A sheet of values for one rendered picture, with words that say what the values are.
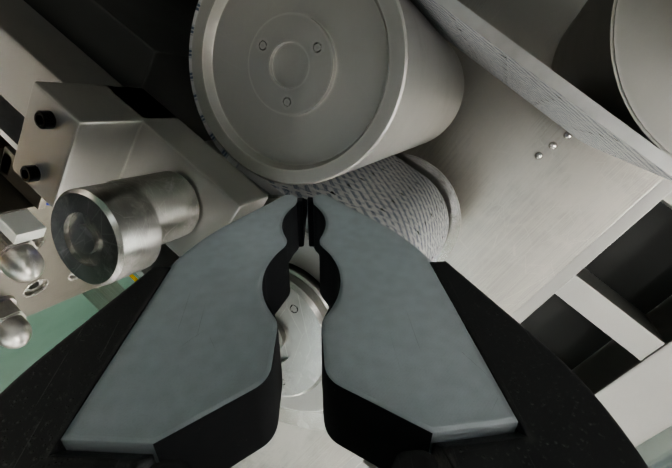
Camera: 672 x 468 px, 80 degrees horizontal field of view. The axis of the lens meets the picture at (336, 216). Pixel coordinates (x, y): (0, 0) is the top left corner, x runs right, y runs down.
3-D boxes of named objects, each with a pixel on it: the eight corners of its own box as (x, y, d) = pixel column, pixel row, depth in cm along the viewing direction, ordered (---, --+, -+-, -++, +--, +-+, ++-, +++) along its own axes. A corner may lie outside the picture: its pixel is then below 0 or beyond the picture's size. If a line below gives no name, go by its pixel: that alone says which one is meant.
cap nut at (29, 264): (-24, 229, 30) (14, 269, 29) (29, 217, 33) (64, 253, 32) (-32, 263, 31) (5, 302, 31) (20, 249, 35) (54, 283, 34)
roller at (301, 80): (252, -129, 18) (466, 17, 16) (394, 4, 41) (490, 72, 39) (160, 98, 23) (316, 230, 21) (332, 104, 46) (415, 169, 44)
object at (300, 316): (316, 420, 22) (204, 365, 24) (330, 397, 24) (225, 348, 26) (341, 301, 20) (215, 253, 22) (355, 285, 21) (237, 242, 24)
